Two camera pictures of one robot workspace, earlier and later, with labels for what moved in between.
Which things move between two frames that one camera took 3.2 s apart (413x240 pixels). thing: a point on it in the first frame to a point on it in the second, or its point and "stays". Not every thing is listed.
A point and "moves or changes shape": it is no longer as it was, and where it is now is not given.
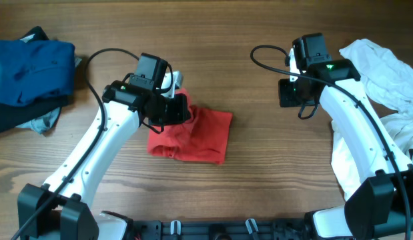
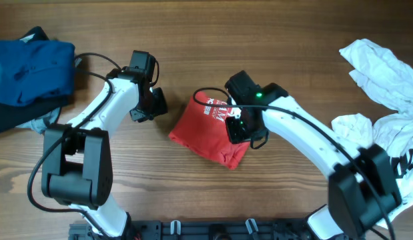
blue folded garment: (24, 70) stays
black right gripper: (287, 93) to (236, 128)
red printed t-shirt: (204, 137) moves or changes shape
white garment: (393, 86) stays
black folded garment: (7, 116) stays
